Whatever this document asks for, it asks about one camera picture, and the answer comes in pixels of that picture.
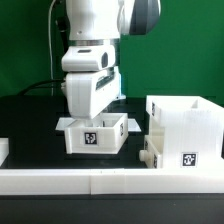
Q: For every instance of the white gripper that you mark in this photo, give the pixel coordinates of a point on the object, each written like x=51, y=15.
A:
x=89, y=93

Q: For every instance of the white drawer box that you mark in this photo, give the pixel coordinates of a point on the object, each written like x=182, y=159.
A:
x=105, y=134
x=152, y=154

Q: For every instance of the white drawer cabinet housing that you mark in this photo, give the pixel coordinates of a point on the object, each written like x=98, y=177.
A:
x=192, y=130

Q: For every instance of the white front drawer box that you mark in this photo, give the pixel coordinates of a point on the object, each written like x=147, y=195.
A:
x=152, y=154

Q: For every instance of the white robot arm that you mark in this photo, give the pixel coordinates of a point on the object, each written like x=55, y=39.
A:
x=103, y=22

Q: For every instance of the fiducial marker sheet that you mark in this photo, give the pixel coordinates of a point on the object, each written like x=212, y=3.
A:
x=63, y=122

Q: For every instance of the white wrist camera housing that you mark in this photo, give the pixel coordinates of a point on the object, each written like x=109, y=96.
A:
x=88, y=58

